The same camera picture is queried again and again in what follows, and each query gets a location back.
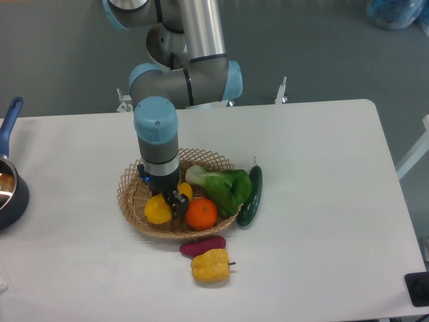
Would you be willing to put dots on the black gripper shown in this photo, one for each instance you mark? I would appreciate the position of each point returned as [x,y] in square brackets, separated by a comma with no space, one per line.
[166,185]

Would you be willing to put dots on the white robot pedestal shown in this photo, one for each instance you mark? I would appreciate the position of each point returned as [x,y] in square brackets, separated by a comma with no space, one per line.
[125,105]

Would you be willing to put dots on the black device at edge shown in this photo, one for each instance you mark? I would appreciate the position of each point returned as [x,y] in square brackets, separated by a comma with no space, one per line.
[417,285]

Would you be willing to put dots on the white stand foot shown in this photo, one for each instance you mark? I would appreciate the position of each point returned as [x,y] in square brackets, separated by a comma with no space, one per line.
[281,97]

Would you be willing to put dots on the blue plastic bag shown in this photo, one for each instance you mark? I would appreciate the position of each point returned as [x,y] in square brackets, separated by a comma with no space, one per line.
[398,15]

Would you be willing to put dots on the green bok choy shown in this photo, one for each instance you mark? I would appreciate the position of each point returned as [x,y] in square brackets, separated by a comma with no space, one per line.
[227,189]

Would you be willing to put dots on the white frame right edge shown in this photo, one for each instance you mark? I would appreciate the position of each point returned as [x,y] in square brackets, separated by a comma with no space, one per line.
[415,153]

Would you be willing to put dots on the purple sweet potato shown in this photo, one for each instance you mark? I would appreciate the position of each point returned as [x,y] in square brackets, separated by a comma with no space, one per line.
[201,246]

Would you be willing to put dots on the woven wicker basket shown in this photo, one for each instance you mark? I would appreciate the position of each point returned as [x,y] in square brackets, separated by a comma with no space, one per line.
[133,194]

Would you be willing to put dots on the yellow mango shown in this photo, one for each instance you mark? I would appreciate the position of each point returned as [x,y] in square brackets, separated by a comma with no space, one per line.
[158,211]

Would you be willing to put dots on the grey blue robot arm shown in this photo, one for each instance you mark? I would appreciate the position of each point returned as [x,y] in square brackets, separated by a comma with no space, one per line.
[191,69]

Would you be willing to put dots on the blue saucepan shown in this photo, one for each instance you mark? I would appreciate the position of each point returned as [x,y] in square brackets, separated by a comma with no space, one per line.
[14,190]

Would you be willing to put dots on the dark green cucumber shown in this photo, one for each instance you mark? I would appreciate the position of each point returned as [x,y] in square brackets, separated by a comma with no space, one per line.
[249,209]

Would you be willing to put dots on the yellow bell pepper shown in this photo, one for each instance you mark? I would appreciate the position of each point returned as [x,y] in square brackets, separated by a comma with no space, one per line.
[211,266]

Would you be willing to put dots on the orange fruit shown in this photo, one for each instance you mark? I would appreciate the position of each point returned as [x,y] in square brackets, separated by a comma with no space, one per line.
[202,214]

